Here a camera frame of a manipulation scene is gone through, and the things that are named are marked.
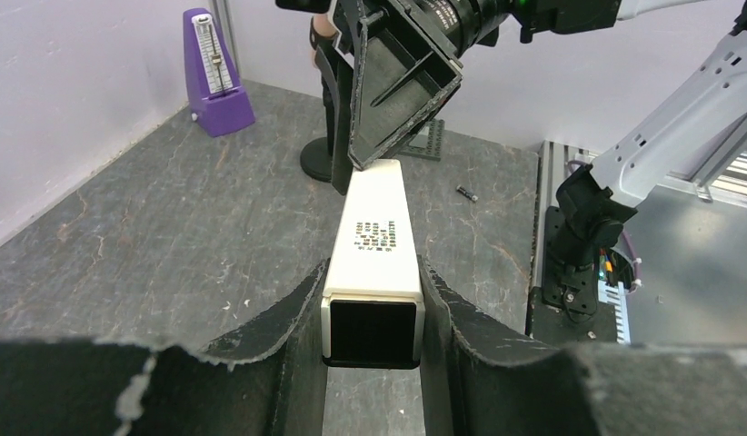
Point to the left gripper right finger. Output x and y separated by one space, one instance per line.
480 377

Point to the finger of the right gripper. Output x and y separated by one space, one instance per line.
405 69
339 79

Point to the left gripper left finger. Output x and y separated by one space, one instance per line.
265 377

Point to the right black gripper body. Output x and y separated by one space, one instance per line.
463 23

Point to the black AAA battery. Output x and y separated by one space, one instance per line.
467 193

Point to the white remote control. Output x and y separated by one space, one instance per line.
372 308

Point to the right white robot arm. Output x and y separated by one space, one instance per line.
597 199

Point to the grey brick baseplate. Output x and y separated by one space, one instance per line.
428 143

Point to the purple metronome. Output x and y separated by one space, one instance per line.
218 101

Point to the white slotted cable duct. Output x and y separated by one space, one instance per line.
615 296

